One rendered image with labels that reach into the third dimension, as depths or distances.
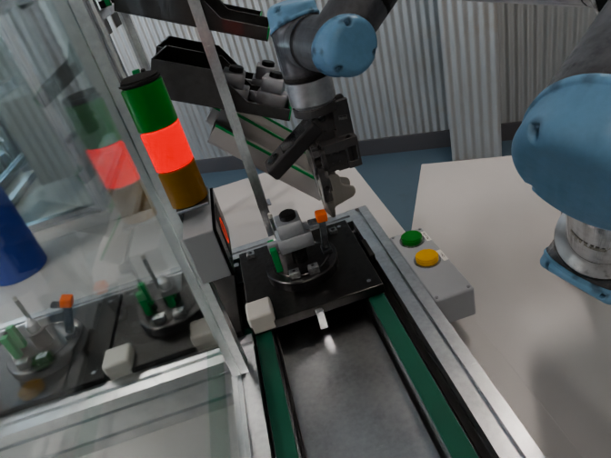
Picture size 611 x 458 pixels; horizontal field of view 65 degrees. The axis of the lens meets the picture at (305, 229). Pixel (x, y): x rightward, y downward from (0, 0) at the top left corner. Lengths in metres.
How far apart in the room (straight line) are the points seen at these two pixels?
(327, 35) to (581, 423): 0.62
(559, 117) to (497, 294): 0.64
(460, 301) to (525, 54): 2.67
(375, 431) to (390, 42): 2.88
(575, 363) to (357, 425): 0.35
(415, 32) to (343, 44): 2.71
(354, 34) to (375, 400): 0.50
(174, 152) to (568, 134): 0.40
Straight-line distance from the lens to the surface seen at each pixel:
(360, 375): 0.78
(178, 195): 0.59
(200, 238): 0.58
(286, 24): 0.73
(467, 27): 3.03
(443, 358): 0.73
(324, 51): 0.63
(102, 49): 0.56
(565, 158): 0.37
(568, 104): 0.37
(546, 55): 3.41
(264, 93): 1.06
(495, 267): 1.03
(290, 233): 0.86
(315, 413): 0.76
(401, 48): 3.36
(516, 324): 0.91
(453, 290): 0.83
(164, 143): 0.57
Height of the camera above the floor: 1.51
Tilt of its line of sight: 31 degrees down
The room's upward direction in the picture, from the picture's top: 16 degrees counter-clockwise
